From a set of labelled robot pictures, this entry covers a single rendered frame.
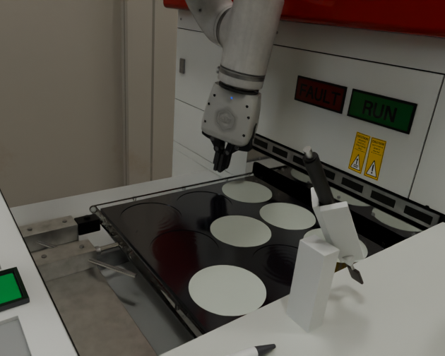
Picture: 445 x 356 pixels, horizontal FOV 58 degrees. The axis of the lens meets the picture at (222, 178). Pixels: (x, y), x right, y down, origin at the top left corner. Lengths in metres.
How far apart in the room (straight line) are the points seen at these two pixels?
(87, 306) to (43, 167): 2.00
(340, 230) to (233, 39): 0.44
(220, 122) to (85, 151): 1.83
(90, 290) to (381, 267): 0.37
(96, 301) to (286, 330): 0.26
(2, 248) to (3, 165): 1.96
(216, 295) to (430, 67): 0.44
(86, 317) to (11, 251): 0.12
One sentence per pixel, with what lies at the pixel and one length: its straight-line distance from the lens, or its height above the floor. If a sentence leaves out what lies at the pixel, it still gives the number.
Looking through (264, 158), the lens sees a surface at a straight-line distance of 0.89.
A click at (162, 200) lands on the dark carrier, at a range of 0.74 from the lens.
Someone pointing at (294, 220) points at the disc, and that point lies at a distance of 0.72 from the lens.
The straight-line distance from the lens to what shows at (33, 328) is 0.41.
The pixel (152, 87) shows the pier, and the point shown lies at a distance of 2.46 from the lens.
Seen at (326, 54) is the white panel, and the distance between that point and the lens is 0.78.
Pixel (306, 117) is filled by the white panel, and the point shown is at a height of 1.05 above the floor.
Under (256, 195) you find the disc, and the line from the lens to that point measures 0.79.
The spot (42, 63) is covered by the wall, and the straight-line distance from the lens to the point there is 2.36.
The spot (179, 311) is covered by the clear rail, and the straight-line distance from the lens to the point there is 0.49.
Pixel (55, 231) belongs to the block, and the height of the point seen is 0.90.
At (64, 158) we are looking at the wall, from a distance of 2.51.
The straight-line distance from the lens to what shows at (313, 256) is 0.36.
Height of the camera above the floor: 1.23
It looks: 23 degrees down
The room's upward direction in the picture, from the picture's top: 5 degrees clockwise
